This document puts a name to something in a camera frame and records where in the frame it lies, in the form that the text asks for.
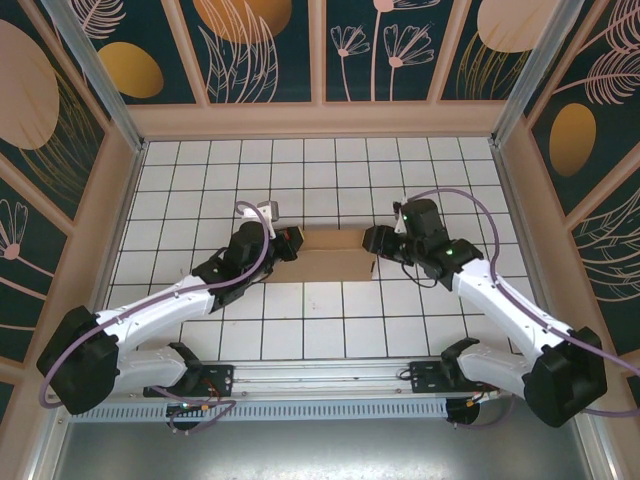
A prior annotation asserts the brown cardboard box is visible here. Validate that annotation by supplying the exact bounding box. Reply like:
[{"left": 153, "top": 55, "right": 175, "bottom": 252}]
[{"left": 264, "top": 227, "right": 379, "bottom": 285}]

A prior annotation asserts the small circuit board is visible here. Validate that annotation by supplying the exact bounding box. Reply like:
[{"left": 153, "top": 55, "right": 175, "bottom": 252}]
[{"left": 166, "top": 399, "right": 214, "bottom": 417}]

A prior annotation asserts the grey metal sheet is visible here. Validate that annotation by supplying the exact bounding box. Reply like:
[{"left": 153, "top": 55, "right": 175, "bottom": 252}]
[{"left": 29, "top": 419, "right": 616, "bottom": 480}]

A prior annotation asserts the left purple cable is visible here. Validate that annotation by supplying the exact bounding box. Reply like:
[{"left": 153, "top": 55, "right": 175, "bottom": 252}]
[{"left": 39, "top": 199, "right": 276, "bottom": 436}]

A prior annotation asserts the purple cable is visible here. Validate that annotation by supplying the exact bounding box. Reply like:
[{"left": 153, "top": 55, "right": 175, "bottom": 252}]
[
  {"left": 399, "top": 187, "right": 640, "bottom": 431},
  {"left": 39, "top": 199, "right": 276, "bottom": 436}
]

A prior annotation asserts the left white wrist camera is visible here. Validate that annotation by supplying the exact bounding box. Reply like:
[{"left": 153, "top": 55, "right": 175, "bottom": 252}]
[{"left": 242, "top": 199, "right": 280, "bottom": 236}]

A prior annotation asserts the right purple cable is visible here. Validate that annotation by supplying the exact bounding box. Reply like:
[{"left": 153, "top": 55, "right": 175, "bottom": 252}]
[{"left": 399, "top": 187, "right": 640, "bottom": 431}]

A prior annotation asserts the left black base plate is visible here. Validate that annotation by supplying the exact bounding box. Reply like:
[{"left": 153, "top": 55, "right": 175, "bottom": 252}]
[{"left": 143, "top": 363, "right": 236, "bottom": 399}]

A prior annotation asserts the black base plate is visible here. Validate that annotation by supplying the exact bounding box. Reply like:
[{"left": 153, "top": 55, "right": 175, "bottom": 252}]
[
  {"left": 143, "top": 363, "right": 236, "bottom": 399},
  {"left": 408, "top": 360, "right": 501, "bottom": 396}
]

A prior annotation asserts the aluminium front rail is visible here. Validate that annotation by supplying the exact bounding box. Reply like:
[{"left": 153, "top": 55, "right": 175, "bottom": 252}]
[{"left": 47, "top": 353, "right": 594, "bottom": 401}]

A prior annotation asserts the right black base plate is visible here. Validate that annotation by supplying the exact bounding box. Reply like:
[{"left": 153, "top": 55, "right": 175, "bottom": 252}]
[{"left": 408, "top": 360, "right": 501, "bottom": 396}]

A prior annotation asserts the slotted grey cable duct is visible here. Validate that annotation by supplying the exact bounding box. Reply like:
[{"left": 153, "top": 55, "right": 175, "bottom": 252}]
[{"left": 67, "top": 398, "right": 449, "bottom": 422}]

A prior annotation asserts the aluminium corner post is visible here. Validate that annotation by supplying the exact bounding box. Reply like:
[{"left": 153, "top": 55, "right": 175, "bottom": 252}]
[
  {"left": 489, "top": 0, "right": 596, "bottom": 147},
  {"left": 39, "top": 0, "right": 147, "bottom": 154}
]

